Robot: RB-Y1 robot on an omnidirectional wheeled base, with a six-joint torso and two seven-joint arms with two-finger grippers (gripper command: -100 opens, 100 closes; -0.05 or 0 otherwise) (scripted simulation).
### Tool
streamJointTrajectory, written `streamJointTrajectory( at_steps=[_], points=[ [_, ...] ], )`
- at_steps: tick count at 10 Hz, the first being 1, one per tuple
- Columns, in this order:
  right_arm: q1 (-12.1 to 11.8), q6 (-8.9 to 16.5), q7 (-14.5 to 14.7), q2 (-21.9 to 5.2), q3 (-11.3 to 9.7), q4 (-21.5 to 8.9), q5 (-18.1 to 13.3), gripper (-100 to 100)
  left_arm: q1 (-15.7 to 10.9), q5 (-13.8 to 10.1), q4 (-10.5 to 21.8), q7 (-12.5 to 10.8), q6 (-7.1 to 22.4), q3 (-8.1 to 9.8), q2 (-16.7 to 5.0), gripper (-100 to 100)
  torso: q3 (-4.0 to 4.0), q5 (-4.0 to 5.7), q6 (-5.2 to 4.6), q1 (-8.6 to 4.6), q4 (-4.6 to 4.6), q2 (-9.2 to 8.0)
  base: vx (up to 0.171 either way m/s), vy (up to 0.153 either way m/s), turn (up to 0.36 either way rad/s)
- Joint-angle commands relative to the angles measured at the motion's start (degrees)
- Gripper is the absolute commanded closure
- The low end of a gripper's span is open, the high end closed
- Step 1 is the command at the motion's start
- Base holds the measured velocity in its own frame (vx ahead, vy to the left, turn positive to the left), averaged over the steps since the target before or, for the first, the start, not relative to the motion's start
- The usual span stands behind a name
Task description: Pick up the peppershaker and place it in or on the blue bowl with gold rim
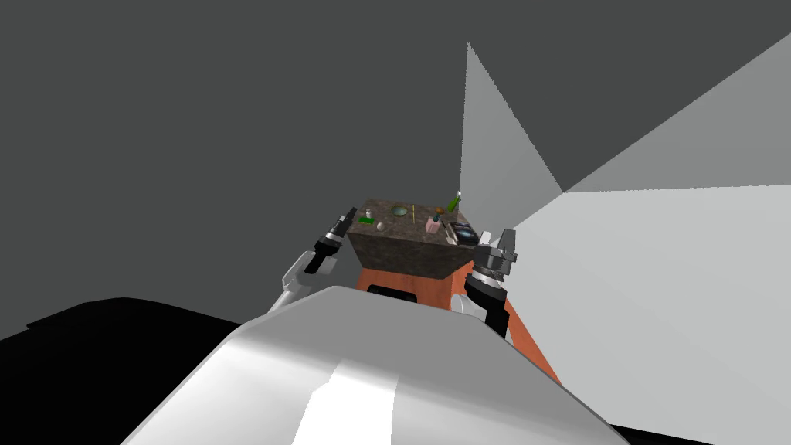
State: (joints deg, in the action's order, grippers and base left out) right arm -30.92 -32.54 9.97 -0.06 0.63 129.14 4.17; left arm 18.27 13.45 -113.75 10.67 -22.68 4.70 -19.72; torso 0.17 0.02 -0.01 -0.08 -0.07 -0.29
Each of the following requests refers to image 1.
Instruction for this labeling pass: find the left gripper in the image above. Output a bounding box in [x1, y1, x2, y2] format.
[334, 206, 359, 240]

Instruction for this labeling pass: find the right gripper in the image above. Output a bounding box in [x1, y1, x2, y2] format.
[473, 228, 519, 279]

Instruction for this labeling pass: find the brown stone top orange table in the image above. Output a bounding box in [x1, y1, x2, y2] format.
[345, 197, 563, 388]

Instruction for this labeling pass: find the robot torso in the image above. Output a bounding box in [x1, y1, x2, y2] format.
[120, 284, 632, 445]

